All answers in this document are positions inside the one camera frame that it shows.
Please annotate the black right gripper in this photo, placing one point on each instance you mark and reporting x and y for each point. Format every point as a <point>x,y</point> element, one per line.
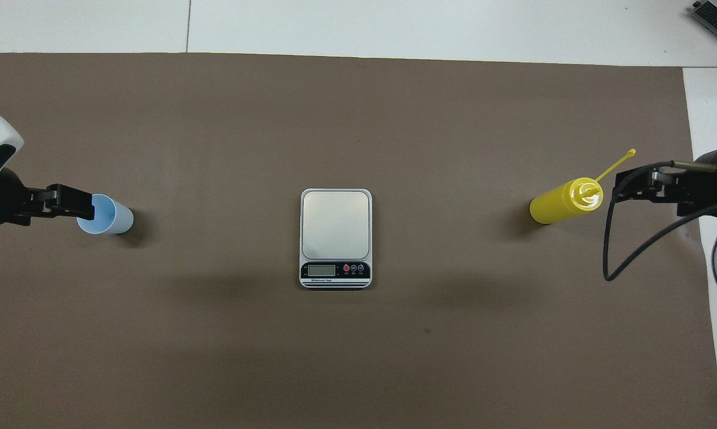
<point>701,190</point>

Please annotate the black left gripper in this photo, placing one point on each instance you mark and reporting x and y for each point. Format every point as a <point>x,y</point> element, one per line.
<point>10,205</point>

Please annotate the light blue plastic cup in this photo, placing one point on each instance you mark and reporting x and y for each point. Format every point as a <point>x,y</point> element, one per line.
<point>117,217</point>

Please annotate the yellow squeeze bottle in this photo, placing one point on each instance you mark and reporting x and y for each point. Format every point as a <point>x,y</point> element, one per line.
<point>558,202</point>

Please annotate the silver digital kitchen scale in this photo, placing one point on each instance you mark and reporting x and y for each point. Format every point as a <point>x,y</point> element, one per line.
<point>334,223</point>

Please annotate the brown paper table mat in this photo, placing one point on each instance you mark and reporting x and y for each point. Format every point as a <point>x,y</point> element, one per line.
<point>334,119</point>

